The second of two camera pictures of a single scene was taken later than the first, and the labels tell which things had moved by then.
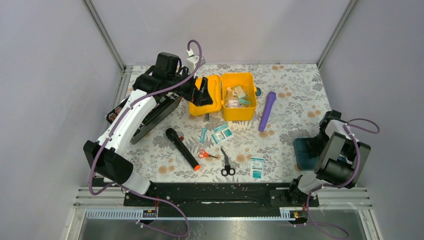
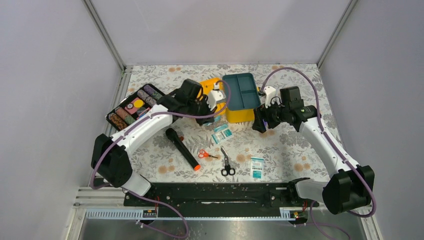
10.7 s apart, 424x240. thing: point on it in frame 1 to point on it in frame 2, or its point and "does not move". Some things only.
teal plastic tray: [307, 153] to [244, 92]
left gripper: [199, 97] to [201, 121]
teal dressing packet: [256, 168] does not move
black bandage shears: [227, 169] does not move
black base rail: [221, 194] does not move
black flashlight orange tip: [172, 134] does not move
